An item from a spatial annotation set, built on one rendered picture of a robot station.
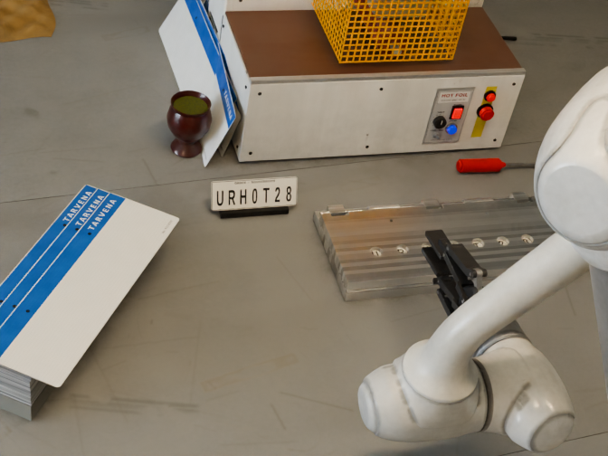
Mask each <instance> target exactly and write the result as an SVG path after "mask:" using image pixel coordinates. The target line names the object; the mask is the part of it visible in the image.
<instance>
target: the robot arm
mask: <svg viewBox="0 0 608 456"><path fill-rule="evenodd" d="M534 191H535V198H536V201H537V207H538V209H539V211H540V213H541V214H542V216H543V217H544V219H545V221H546V222H547V223H548V225H549V226H550V227H551V228H552V229H553V230H554V231H555V233H554V234H553V235H551V236H550V237H549V238H548V239H546V240H545V241H544V242H542V243H541V244H540V245H538V246H537V247H536V248H535V249H534V250H533V251H531V252H530V253H528V254H527V255H526V256H525V257H523V258H522V259H521V260H519V261H518V262H516V263H515V264H514V265H513V266H511V267H510V268H509V269H507V270H506V271H504V272H503V273H502V274H501V275H499V276H498V277H497V278H496V279H495V280H493V281H492V282H491V283H489V284H488V285H487V286H486V287H483V286H482V279H483V277H487V275H488V273H487V270H486V269H484V268H481V267H480V266H479V264H478V263H477V262H476V261H475V260H474V258H473V257H472V256H471V254H470V253H469V252H468V250H467V249H466V248H465V247H464V245H463V244H462V243H458V244H451V242H450V241H449V239H448V238H447V236H446V235H445V233H444V232H443V230H433V231H425V236H426V238H427V239H428V241H429V243H430V244H431V246H432V247H422V253H423V256H424V257H425V259H426V260H427V261H428V263H429V265H430V266H431V268H432V270H433V272H434V274H435V275H436V277H437V278H433V280H432V282H433V285H434V284H438V285H439V286H440V288H439V289H437V291H436V292H437V295H438V297H439V299H440V301H441V303H442V306H443V308H444V310H445V312H446V314H447V316H448V317H447V318H446V319H445V320H444V321H443V323H442V324H441V325H440V326H439V327H438V328H437V330H436V331H435V332H434V333H433V335H432V337H431V338H430V339H426V340H422V341H419V342H417V343H415V344H414V345H412V346H411V347H410V348H409V349H408V350H407V352H406V353H404V354H403V355H402V356H400V357H398V358H396V359H395V360H394V362H393V363H392V364H389V365H384V366H380V367H378V368H377V369H376V370H374V371H373V372H371V373H370V374H369V375H367V376H366V377H365V378H364V380H363V383H362V384H361V385H360V386H359V389H358V404H359V410H360V413H361V416H362V419H363V422H364V424H365V426H366V428H367V429H368V430H370V431H371V432H373V433H374V434H375V435H376V436H378V437H381V438H383V439H387V440H390V441H396V442H430V441H439V440H446V439H450V438H455V437H460V436H462V435H465V434H468V433H473V432H494V433H498V434H501V435H507V436H508V437H509V438H510V439H511V440H512V441H513V442H515V443H516V444H518V445H519V446H521V447H523V448H525V449H527V450H529V451H532V452H536V453H541V452H547V451H551V450H553V449H554V448H555V447H557V446H558V445H560V444H561V443H562V442H563V441H565V440H566V438H567V437H568V435H569V434H570V432H571V431H572V428H573V424H574V418H575V412H574V408H573V405H572V402H571V400H570V397H569V395H568V392H567V391H566V389H565V386H564V384H563V382H562V380H561V378H560V376H559V375H558V373H557V371H556V370H555V369H554V367H553V366H552V364H551V363H550V362H549V361H548V359H547V358H546V357H545V356H544V354H543V353H542V352H540V351H539V350H538V349H536V348H535V347H534V346H533V345H532V343H531V341H530V340H529V338H528V337H527V336H526V334H525V333H524V331H523V330H522V328H521V327H520V325H519V324H518V322H517V321H516V319H517V318H519V317H520V316H522V315H523V314H525V313H526V312H528V311H529V310H531V309H532V308H534V307H535V306H536V305H538V304H539V303H541V302H542V301H544V300H545V299H547V298H548V297H550V296H551V295H553V294H554V293H556V292H557V291H559V290H560V289H562V288H563V287H564V286H566V285H567V284H569V283H570V282H572V281H573V280H575V279H576V278H578V277H579V276H581V275H582V274H584V273H585V272H587V271H588V270H590V274H591V281H592V288H593V295H594V306H595V313H596V320H597V327H598V333H599V339H600V346H601V353H602V360H603V371H604V378H605V384H606V392H607V398H608V66H607V67H605V68H604V69H602V70H601V71H599V72H598V73H596V74H595V75H594V76H593V78H592V79H591V80H589V81H588V82H587V83H586V84H585V85H584V86H583V87H582V88H581V89H580V90H579V91H578V92H577V93H576V94H575V95H574V97H573V98H572V99H571V100H570V101H569V102H568V103H567V104H566V105H565V107H564V108H563V109H562V111H561V112H560V113H559V115H558V116H557V117H556V119H555V120H554V122H553V123H552V125H551V126H550V128H549V129H548V131H547V133H546V135H545V137H544V139H543V142H542V144H541V147H540V149H539V151H538V155H537V161H536V165H535V173H534ZM450 275H452V276H450ZM445 295H447V297H445Z"/></svg>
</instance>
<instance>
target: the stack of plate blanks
mask: <svg viewBox="0 0 608 456"><path fill-rule="evenodd" d="M97 189H99V188H96V187H94V186H91V185H85V186H84V187H83V188H82V189H81V190H80V192H79V193H78V194H76V196H75V197H74V198H73V199H72V200H71V202H70V203H69V204H68V205H67V206H66V208H65V209H64V210H63V211H62V212H61V214H60V215H59V216H58V217H57V218H56V220H55V221H54V222H53V223H52V224H51V226H50V227H49V228H48V229H47V230H46V231H45V233H44V234H43V235H42V236H41V238H40V239H39V240H38V241H37V242H36V243H35V245H34V246H33V247H32V248H31V250H30V251H29V252H28V253H26V254H25V256H24V257H23V258H22V259H21V260H20V262H19V263H18V264H17V265H16V266H15V268H14V269H13V270H12V271H11V272H10V274H9V275H8V276H7V277H6V278H5V280H4V281H3V282H2V283H1V284H0V305H1V304H2V303H3V302H4V300H5V299H6V298H7V297H8V295H9V294H10V293H11V292H12V291H13V289H14V288H15V287H16V286H17V284H18V283H19V282H20V281H21V280H22V278H23V277H24V276H25V274H26V273H27V272H28V271H29V270H30V269H31V268H32V267H33V266H34V264H35V263H36V262H37V261H38V260H39V258H40V257H41V256H42V255H43V253H44V252H45V251H46V250H47V249H48V247H49V246H50V245H51V244H52V242H53V241H54V240H55V239H56V238H57V236H58V235H59V234H60V233H61V232H62V230H63V229H64V228H65V227H66V225H67V224H68V223H69V222H70V221H71V219H72V218H73V217H74V216H75V214H76V213H78V212H79V210H80V209H81V208H82V207H83V205H84V204H85V203H86V202H87V201H88V199H89V198H90V197H91V196H92V194H93V193H94V192H95V191H96V190H97ZM54 388H55V387H54V386H52V385H48V384H46V383H44V382H40V381H38V380H35V379H33V378H31V377H29V376H27V375H23V374H20V373H18V372H15V371H14V370H12V369H9V368H7V367H4V366H0V408H1V409H4V410H6V411H7V412H10V413H14V414H16V415H18V416H21V417H23V418H25V419H27V420H29V421H31V420H32V419H33V418H34V416H35V415H36V414H37V413H38V411H39V410H40V409H41V407H42V406H43V404H44V403H45V401H46V400H47V398H48V397H49V396H50V394H51V393H52V391H53V390H54Z"/></svg>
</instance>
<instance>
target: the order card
mask: <svg viewBox="0 0 608 456"><path fill-rule="evenodd" d="M297 188H298V178H297V177H296V176H287V177H273V178H257V179H243V180H227V181H213V182H212V211H223V210H237V209H250V208H263V207H276V206H290V205H296V204H297Z"/></svg>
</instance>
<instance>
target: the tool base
mask: <svg viewBox="0 0 608 456"><path fill-rule="evenodd" d="M531 198H535V197H534V196H527V195H526V193H525V192H518V193H511V194H510V197H509V198H496V199H493V200H494V201H502V200H515V199H516V201H517V202H518V203H525V202H530V200H531ZM442 204H464V203H463V202H462V201H457V202H444V203H438V201H437V199H436V198H427V199H422V200H421V203H420V204H406V205H400V208H401V207H414V206H425V207H426V209H438V208H441V207H442ZM362 210H368V208H354V209H345V208H344V206H343V205H342V204H335V205H328V207H327V211H315V213H314V217H313V220H314V223H315V225H316V227H317V229H318V234H319V236H320V239H321V241H322V243H323V246H324V248H325V251H326V253H327V256H328V259H329V262H330V264H331V267H332V270H333V272H334V274H335V276H336V279H337V283H338V286H339V288H340V290H341V292H342V295H343V298H344V300H345V301H350V300H361V299H379V298H388V297H398V296H407V295H417V294H426V293H436V291H437V289H439V288H440V286H439V285H438V284H434V285H433V282H425V283H415V284H405V285H395V286H386V287H376V288H366V289H356V290H346V287H345V284H344V282H343V280H342V278H341V275H340V273H339V270H338V267H337V264H336V262H335V259H334V257H333V254H332V252H331V250H330V247H329V245H328V241H327V238H326V236H325V234H324V231H323V229H322V226H321V224H320V221H319V218H320V214H323V213H331V216H338V215H347V212H349V211H362ZM497 277H498V276H494V277H484V278H483V279H482V286H483V287H486V286H487V285H488V284H489V283H491V282H492V281H493V280H495V279H496V278H497Z"/></svg>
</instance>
